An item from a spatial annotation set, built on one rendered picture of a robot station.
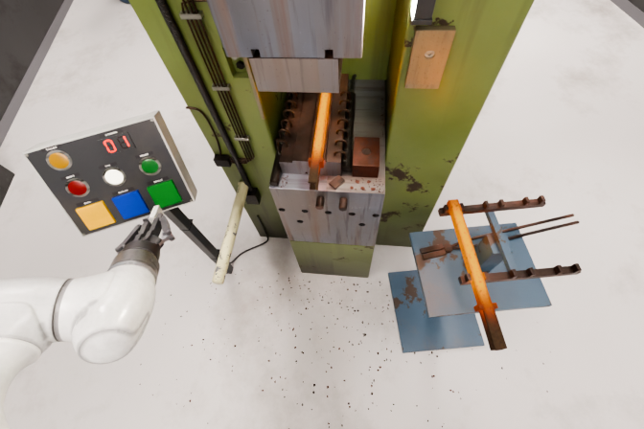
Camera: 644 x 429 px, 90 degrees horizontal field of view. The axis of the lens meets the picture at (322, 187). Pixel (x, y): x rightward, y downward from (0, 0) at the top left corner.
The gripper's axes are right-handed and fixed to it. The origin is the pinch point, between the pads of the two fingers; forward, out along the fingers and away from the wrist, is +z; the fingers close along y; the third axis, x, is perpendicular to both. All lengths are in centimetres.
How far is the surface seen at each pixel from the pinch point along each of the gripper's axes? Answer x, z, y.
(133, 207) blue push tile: -0.7, 12.5, -9.4
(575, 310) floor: -122, 2, 156
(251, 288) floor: -88, 62, 1
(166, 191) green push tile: 0.9, 12.5, 0.9
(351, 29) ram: 33, -16, 56
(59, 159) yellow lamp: 18.4, 12.8, -19.5
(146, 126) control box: 20.3, 13.2, 3.9
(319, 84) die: 22, -6, 49
